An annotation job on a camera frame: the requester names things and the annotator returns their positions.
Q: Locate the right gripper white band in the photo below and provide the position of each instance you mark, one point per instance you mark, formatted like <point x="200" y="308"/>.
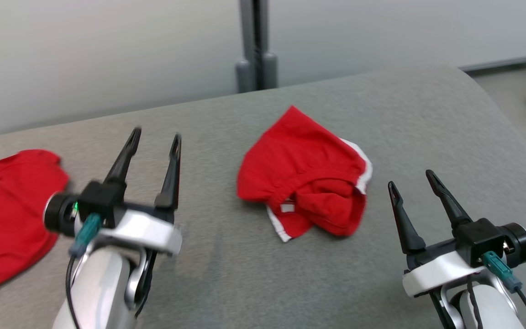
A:
<point x="441" y="272"/>

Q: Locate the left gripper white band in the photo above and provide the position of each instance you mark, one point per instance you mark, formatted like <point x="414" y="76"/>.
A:
<point x="149" y="233"/>

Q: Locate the red shorts white trim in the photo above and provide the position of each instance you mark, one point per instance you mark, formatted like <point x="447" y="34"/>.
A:
<point x="304" y="173"/>

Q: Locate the red basketball jersey white sleeves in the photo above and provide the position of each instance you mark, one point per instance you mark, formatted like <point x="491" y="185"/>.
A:
<point x="7" y="214"/>

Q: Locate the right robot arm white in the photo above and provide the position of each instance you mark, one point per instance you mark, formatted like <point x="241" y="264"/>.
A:
<point x="496" y="310"/>

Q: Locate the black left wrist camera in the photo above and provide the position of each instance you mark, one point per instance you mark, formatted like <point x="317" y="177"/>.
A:
<point x="103" y="198"/>

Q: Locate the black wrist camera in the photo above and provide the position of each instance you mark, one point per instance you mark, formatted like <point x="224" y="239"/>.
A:
<point x="103" y="198"/>
<point x="477" y="237"/>

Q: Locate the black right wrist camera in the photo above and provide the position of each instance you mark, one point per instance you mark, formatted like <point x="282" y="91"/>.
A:
<point x="477" y="237"/>

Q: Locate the grey partition post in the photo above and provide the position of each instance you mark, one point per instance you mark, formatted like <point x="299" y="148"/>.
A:
<point x="256" y="45"/>

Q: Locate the grey baseboard rail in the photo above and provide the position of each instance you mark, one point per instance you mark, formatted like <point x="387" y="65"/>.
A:
<point x="509" y="62"/>

